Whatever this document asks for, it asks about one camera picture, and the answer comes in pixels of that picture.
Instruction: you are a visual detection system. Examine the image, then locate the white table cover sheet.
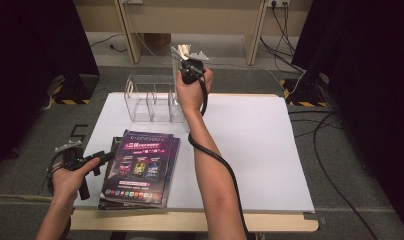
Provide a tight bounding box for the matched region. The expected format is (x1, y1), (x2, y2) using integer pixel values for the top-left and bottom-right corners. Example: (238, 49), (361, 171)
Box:
(73, 92), (316, 213)

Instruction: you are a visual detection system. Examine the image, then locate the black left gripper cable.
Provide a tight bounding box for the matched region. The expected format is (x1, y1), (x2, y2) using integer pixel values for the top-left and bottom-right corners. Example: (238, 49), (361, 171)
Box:
(44, 151), (73, 240)

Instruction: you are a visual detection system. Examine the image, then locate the person's left hand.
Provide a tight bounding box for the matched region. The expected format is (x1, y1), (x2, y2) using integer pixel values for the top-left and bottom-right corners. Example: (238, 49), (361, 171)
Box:
(51, 157), (102, 205)

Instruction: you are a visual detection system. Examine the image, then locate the black power cable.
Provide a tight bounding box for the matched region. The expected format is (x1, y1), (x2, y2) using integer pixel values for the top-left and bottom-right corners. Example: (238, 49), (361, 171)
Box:
(271, 3), (299, 58)

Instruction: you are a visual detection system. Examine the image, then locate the thin black floor cable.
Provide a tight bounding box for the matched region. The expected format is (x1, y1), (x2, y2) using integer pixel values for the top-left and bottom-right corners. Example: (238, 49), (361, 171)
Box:
(288, 109), (344, 138)

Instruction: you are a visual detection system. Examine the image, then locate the brown cardboard box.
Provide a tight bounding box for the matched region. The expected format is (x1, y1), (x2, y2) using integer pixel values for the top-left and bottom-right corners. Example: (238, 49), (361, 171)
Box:
(143, 33), (173, 51)

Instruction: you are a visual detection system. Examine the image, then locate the thick black floor cable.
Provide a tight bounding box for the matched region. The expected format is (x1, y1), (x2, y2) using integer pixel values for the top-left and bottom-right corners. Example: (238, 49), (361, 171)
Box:
(312, 111), (379, 240)

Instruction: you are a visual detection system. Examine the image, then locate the person's right hand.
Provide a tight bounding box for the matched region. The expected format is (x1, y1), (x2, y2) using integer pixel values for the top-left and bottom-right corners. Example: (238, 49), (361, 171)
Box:
(174, 66), (215, 116)

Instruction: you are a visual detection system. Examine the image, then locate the white magazine with colourful pictures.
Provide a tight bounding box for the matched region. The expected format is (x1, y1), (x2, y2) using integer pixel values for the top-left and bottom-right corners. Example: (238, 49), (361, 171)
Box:
(170, 43), (193, 133)

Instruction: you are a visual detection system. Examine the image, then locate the blue-spined red purple magazine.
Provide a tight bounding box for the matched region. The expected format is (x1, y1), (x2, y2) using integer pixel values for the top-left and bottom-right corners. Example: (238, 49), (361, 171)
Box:
(99, 128), (175, 207)

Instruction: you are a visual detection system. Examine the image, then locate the stand base with hazard tape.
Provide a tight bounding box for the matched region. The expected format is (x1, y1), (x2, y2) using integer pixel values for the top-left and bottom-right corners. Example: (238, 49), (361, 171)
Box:
(50, 73), (101, 106)
(279, 71), (331, 108)

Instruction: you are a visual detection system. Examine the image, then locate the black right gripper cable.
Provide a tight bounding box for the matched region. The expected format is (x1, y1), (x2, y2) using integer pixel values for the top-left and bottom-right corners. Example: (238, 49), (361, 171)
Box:
(188, 74), (251, 240)

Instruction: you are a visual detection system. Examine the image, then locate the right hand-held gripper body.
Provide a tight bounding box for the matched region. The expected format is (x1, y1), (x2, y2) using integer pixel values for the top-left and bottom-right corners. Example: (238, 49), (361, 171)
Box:
(179, 50), (211, 85)

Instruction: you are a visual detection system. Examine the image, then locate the clear acrylic magazine rack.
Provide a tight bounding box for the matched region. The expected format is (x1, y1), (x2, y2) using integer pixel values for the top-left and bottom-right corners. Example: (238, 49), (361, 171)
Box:
(123, 74), (193, 124)

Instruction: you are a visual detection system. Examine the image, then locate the wooden table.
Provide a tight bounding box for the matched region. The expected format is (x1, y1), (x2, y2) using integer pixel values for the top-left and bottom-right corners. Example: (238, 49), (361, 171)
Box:
(69, 92), (320, 233)

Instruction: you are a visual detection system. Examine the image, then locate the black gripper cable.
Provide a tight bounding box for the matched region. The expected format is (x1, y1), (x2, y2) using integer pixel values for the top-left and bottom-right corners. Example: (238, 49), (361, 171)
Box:
(44, 151), (73, 240)
(188, 74), (251, 240)

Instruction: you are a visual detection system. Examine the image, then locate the grey tape piece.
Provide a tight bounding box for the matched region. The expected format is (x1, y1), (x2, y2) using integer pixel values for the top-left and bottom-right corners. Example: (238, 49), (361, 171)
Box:
(303, 212), (328, 225)

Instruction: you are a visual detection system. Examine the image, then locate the beige wooden desk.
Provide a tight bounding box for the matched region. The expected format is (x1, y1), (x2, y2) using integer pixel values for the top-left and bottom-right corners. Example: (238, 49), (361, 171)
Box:
(73, 0), (314, 67)

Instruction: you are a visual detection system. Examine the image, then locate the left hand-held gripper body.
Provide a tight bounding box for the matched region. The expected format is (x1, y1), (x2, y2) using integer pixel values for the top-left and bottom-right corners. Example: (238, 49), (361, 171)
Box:
(54, 139), (98, 202)

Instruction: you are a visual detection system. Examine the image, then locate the black curtain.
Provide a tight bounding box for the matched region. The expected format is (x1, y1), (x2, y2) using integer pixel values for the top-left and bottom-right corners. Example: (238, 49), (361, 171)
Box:
(0, 0), (101, 174)
(291, 0), (404, 231)

